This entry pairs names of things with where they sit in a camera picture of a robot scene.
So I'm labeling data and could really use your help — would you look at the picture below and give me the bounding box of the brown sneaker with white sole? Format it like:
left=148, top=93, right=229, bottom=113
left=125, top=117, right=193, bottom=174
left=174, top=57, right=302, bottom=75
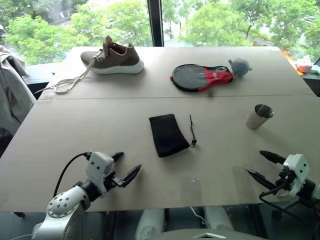
left=34, top=34, right=145, bottom=95

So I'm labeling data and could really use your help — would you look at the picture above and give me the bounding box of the pink bowl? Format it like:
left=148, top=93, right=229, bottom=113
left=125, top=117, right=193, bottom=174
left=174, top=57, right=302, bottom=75
left=295, top=63, right=314, bottom=74

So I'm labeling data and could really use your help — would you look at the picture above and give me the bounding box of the stainless steel cup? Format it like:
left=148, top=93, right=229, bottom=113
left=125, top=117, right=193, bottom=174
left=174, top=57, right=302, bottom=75
left=245, top=103, right=275, bottom=131

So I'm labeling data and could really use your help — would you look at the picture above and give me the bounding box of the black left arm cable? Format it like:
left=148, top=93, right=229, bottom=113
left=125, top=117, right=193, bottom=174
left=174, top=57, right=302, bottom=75
left=52, top=151, right=92, bottom=199

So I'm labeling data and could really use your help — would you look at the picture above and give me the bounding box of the black and red paddle case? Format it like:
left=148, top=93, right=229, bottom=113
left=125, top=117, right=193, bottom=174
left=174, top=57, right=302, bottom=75
left=170, top=63, right=236, bottom=93

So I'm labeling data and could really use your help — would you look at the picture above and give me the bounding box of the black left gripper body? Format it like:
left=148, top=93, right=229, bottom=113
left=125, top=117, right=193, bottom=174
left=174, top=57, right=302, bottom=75
left=102, top=170, right=128, bottom=194

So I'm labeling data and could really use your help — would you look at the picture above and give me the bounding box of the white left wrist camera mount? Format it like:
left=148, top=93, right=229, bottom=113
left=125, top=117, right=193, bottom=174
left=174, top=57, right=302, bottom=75
left=85, top=151, right=115, bottom=195

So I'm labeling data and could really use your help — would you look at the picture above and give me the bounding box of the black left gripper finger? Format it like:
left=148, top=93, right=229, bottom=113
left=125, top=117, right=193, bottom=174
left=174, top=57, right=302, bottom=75
left=121, top=164, right=143, bottom=188
left=110, top=151, right=125, bottom=162

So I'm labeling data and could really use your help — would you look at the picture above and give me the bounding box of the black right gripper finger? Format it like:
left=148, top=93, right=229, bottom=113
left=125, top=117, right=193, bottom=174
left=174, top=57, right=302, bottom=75
left=259, top=150, right=287, bottom=165
left=245, top=168, right=278, bottom=191

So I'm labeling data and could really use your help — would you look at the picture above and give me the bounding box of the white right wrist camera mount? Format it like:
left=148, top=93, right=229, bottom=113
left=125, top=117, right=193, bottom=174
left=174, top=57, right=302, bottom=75
left=282, top=153, right=311, bottom=197

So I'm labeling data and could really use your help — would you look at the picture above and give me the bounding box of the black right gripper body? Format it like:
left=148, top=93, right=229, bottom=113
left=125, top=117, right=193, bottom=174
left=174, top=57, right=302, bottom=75
left=274, top=167, right=297, bottom=198

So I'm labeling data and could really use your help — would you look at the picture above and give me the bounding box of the beige jacket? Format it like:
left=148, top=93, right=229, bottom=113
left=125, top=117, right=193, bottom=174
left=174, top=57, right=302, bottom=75
left=0, top=44, right=38, bottom=136

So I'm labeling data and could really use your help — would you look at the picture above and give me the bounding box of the dark window frame post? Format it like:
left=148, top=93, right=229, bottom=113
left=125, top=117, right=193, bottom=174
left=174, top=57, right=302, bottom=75
left=146, top=0, right=165, bottom=48

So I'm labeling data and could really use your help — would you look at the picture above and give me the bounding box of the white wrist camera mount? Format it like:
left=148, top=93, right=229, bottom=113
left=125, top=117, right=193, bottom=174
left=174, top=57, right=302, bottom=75
left=282, top=153, right=311, bottom=197
left=85, top=151, right=115, bottom=195

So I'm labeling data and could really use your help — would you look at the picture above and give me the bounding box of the black fabric pouch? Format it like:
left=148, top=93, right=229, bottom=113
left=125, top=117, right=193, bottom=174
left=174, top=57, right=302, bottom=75
left=148, top=113, right=199, bottom=159

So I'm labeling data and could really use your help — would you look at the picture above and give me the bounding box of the grey plush toy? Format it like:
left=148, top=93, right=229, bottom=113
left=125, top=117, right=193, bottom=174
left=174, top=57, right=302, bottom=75
left=227, top=57, right=253, bottom=79

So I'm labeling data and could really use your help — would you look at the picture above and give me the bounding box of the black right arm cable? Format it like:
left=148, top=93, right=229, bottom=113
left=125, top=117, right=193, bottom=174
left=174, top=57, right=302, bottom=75
left=258, top=186, right=320, bottom=234

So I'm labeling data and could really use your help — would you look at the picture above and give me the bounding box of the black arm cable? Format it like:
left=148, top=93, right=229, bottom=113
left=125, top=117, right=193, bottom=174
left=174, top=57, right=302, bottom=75
left=258, top=186, right=320, bottom=234
left=52, top=151, right=92, bottom=199

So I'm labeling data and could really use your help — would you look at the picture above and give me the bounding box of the white cable under table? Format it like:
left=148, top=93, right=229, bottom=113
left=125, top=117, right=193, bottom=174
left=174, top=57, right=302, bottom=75
left=189, top=206, right=211, bottom=229

